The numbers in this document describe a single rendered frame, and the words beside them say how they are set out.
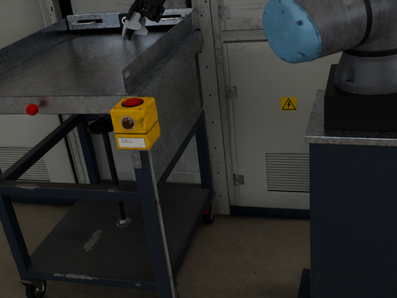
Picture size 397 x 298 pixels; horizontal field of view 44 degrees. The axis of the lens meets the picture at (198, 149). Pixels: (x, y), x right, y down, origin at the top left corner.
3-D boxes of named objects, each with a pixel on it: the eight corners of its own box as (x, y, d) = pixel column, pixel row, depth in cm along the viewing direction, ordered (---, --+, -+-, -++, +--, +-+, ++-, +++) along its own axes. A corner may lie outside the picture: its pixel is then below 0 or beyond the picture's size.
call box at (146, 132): (149, 151, 110) (142, 109, 105) (117, 151, 112) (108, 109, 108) (161, 136, 117) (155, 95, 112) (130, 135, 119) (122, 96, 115)
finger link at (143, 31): (140, 46, 171) (150, 20, 168) (126, 39, 172) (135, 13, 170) (143, 46, 174) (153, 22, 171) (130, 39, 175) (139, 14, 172)
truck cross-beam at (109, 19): (193, 23, 191) (191, 7, 189) (69, 29, 206) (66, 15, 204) (197, 20, 196) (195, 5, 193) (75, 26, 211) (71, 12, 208)
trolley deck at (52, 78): (141, 114, 133) (137, 93, 130) (-49, 114, 150) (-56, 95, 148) (203, 44, 191) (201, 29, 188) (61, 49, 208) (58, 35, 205)
